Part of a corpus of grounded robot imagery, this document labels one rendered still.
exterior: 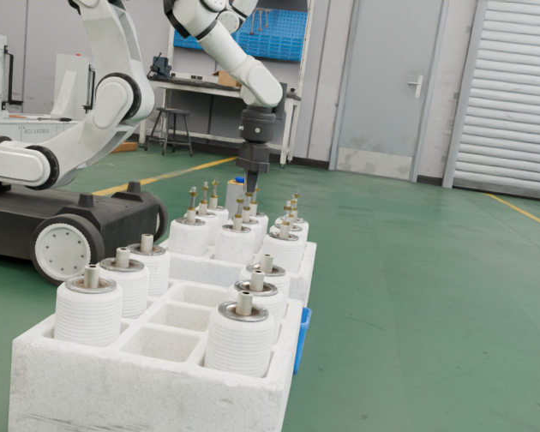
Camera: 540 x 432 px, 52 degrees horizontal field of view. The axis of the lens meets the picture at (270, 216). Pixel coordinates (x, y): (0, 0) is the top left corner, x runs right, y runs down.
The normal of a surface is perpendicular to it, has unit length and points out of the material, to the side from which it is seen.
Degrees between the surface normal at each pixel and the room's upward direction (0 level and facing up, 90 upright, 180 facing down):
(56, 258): 90
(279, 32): 90
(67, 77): 68
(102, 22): 114
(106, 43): 90
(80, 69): 90
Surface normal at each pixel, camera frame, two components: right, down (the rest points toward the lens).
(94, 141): -0.37, 0.49
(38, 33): -0.15, 0.16
